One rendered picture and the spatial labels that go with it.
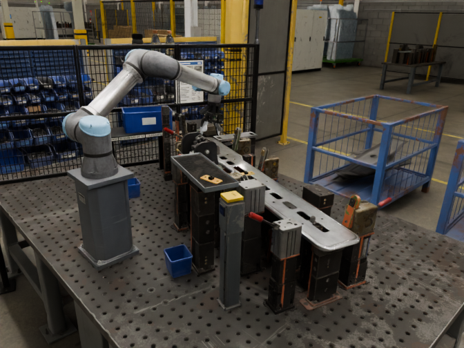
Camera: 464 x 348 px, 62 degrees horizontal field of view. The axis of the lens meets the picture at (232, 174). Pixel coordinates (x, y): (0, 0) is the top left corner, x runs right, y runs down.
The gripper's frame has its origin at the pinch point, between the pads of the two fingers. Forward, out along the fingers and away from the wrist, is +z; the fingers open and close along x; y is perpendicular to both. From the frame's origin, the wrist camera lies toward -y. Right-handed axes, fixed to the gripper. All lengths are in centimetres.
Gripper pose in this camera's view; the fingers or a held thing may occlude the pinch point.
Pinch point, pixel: (209, 134)
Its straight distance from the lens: 230.2
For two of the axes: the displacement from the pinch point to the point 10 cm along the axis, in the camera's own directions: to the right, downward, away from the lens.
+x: 8.3, -0.8, 5.5
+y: 5.4, 3.2, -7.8
